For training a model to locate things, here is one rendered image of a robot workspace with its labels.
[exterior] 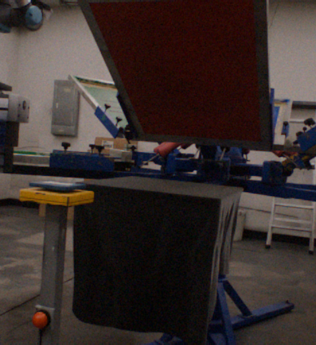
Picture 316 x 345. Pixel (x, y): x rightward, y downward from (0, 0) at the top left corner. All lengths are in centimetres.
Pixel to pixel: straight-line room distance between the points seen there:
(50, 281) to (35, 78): 608
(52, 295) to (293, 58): 518
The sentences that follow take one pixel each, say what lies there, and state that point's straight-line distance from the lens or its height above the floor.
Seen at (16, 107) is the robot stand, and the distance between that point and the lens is 160.
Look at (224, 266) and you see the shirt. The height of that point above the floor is 70.
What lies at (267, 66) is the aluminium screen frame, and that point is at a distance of 155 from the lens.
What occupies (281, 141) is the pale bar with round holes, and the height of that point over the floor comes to 114.
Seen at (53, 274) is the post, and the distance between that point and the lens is 112.
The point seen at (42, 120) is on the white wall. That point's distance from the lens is 694.
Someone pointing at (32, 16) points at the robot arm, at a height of 155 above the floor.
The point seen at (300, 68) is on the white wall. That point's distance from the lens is 595.
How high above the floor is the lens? 108
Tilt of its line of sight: 3 degrees down
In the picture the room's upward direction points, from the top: 5 degrees clockwise
